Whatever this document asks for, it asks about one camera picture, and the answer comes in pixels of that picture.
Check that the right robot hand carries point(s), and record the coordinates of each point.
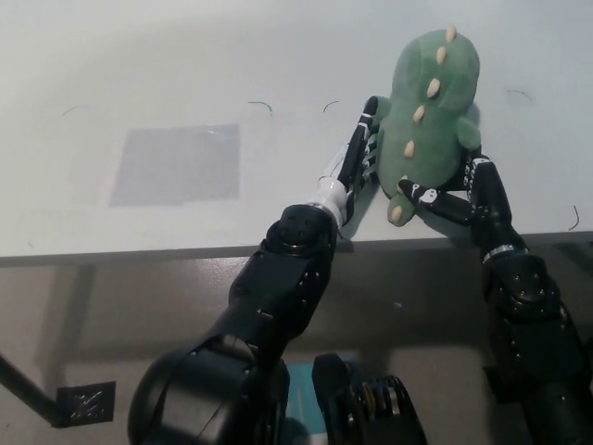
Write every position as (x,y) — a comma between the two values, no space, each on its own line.
(491,204)

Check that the grey tape square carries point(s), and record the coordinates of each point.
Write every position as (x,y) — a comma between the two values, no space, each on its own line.
(178,164)

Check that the black and teal robot torso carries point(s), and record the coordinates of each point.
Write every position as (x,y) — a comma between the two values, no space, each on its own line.
(361,403)

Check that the black table leg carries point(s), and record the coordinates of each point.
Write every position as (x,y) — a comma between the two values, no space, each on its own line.
(25,389)

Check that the green plush dinosaur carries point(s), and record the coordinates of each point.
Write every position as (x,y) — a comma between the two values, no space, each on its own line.
(431,120)

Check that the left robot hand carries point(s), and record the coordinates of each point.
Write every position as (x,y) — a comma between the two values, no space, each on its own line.
(349,162)

